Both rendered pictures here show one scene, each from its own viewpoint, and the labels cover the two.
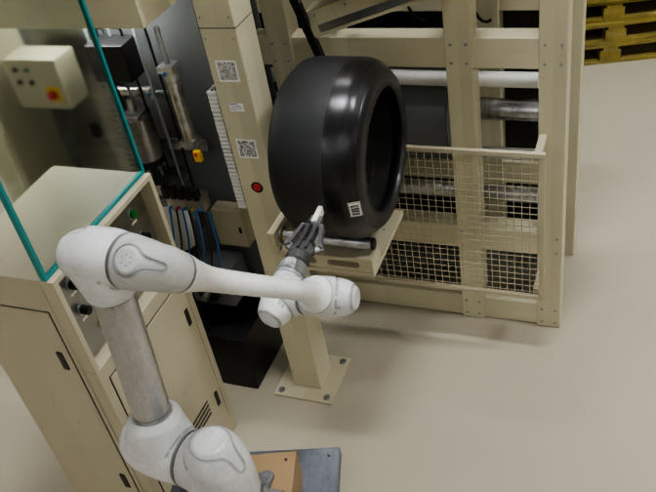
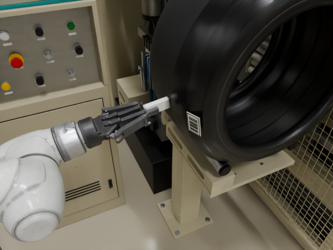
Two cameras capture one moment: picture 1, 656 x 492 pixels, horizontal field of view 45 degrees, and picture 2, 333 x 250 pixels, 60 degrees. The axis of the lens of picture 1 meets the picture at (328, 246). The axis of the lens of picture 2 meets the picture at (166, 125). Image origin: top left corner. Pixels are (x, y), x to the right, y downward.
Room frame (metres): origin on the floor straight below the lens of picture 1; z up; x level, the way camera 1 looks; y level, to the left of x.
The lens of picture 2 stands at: (1.54, -0.39, 1.59)
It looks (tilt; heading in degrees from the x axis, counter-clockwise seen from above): 39 degrees down; 38
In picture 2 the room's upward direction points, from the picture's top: straight up
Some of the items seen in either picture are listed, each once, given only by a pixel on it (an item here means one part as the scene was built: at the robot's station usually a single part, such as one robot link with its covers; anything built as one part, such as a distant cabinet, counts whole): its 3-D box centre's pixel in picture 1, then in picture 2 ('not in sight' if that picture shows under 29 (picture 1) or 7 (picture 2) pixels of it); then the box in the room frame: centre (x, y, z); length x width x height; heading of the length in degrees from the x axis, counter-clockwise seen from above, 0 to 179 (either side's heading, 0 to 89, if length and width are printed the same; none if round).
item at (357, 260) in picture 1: (328, 253); (196, 150); (2.22, 0.00, 0.84); 0.36 x 0.09 x 0.06; 63
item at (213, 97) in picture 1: (231, 149); not in sight; (2.45, 0.27, 1.19); 0.05 x 0.04 x 0.48; 153
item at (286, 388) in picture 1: (312, 375); (184, 212); (2.44, 0.18, 0.01); 0.27 x 0.27 x 0.02; 63
